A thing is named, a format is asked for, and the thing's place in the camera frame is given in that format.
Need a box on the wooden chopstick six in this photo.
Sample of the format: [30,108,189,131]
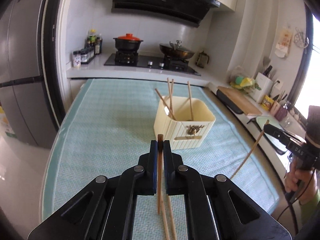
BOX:
[230,128,265,179]

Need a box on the wooden chopstick seven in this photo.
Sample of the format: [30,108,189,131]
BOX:
[160,196,170,240]

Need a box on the wooden chopstick eight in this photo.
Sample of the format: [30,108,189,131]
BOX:
[167,195,177,240]

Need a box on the large steel spoon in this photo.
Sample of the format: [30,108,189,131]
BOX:
[164,106,171,116]

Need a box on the wooden chopstick four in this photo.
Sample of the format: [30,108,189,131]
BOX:
[155,88,176,121]

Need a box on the wooden chopstick three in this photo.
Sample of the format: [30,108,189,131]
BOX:
[187,81,194,121]

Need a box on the wooden chopstick two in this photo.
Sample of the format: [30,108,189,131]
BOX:
[169,79,174,113]

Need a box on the wooden chopstick one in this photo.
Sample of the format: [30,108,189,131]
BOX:
[167,78,173,112]

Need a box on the person right hand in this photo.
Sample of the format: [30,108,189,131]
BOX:
[284,158,318,205]

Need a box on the green cutting board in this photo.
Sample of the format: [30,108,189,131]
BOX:
[248,116,288,155]

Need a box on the purple soap bottle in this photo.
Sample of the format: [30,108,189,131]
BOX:
[274,101,291,122]

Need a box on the yellow snack packet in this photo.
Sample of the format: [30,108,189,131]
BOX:
[261,95,274,111]

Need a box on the wooden cutting board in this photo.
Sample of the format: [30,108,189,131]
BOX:
[216,86,262,116]

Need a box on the white knife block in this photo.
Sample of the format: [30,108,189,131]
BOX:
[250,73,273,103]

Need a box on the yellow green cloth bag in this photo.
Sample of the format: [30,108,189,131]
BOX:
[229,66,261,94]

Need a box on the cream utensil holder box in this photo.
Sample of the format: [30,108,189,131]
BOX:
[153,96,216,150]

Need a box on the light blue woven table mat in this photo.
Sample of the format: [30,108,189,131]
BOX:
[41,78,281,240]

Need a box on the dark glass jug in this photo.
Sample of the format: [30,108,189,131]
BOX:
[196,51,210,68]

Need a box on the black gas cooktop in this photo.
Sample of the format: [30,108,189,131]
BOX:
[104,51,201,76]

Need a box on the black wok with glass lid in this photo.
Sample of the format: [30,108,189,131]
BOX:
[159,40,195,60]

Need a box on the black pot with red lid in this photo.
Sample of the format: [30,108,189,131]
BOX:
[114,34,143,53]

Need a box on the white spice jar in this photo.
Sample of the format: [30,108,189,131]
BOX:
[72,50,81,68]

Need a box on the sauce bottles group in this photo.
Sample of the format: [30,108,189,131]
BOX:
[86,29,103,55]

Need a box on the grey double door refrigerator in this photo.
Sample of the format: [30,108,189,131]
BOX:
[1,0,57,149]

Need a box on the yellow cardboard box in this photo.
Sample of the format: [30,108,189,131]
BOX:
[0,106,17,139]

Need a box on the black range hood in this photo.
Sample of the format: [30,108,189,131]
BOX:
[112,0,220,28]

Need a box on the hanging wall calendar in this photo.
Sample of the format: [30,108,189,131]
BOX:
[274,25,293,59]

